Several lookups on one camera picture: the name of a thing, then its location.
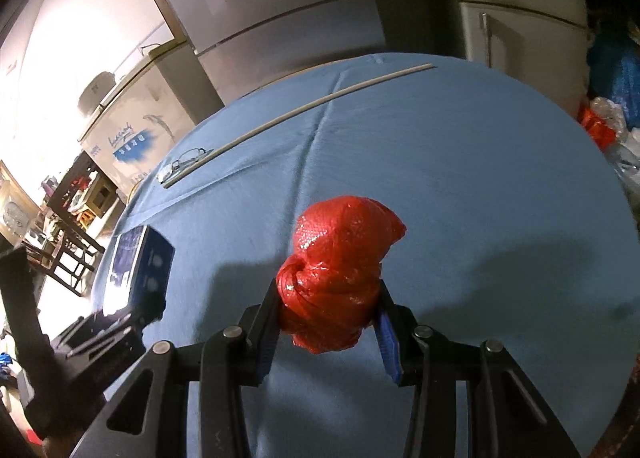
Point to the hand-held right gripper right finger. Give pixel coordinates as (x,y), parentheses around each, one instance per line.
(390,348)

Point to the white plastic bag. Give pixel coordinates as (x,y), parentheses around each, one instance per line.
(612,110)

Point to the silver multi-door refrigerator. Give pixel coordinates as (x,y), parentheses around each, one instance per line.
(275,3)

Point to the blue tablecloth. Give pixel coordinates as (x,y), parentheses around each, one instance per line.
(475,188)

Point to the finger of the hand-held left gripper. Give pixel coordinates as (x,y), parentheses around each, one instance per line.
(105,343)

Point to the eyeglasses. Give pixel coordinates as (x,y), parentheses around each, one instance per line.
(187,156)

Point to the grey cooking pot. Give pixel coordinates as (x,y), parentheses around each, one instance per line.
(97,93)

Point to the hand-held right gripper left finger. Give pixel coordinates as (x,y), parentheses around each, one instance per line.
(267,338)

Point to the red plastic bag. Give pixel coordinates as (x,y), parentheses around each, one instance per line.
(340,258)

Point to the dark wooden chair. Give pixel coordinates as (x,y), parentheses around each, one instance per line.
(80,237)

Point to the white two-door refrigerator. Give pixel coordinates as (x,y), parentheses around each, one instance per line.
(525,38)

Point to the framed picture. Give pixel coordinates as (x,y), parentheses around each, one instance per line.
(17,213)

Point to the white chest freezer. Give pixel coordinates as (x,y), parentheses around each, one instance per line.
(145,103)

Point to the thin white stick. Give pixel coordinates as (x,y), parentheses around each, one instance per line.
(300,113)

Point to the blue plastic bag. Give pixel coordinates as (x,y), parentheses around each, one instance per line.
(617,73)

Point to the dark blue box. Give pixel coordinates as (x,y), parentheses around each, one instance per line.
(145,268)

